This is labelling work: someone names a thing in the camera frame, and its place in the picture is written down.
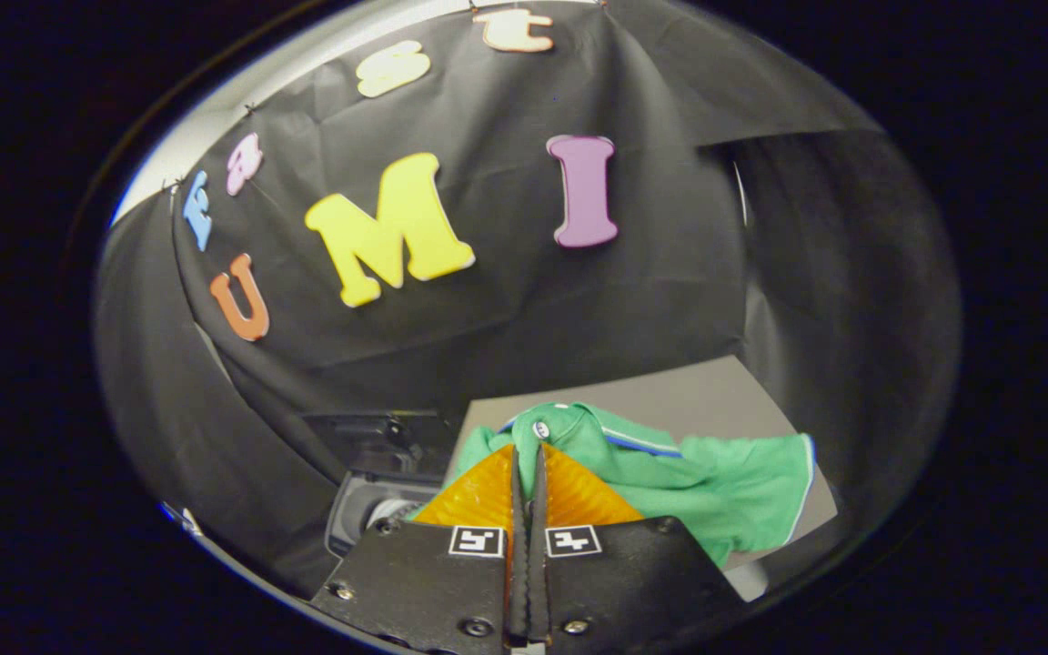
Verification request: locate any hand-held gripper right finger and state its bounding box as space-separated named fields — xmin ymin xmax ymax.
xmin=529 ymin=443 xmax=749 ymax=651

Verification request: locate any white and blue object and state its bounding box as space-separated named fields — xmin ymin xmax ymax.
xmin=160 ymin=500 xmax=204 ymax=539

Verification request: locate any green polo shirt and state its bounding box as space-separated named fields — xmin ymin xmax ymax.
xmin=442 ymin=402 xmax=816 ymax=569

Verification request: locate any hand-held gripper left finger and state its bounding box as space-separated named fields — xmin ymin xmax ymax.
xmin=310 ymin=443 xmax=530 ymax=651

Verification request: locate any grey metal cabinet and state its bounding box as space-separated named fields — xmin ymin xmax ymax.
xmin=440 ymin=355 xmax=841 ymax=603

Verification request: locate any grey top-load washing machine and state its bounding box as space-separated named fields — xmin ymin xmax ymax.
xmin=324 ymin=469 xmax=445 ymax=560

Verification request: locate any black backdrop cloth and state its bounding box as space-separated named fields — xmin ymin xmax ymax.
xmin=92 ymin=0 xmax=962 ymax=601

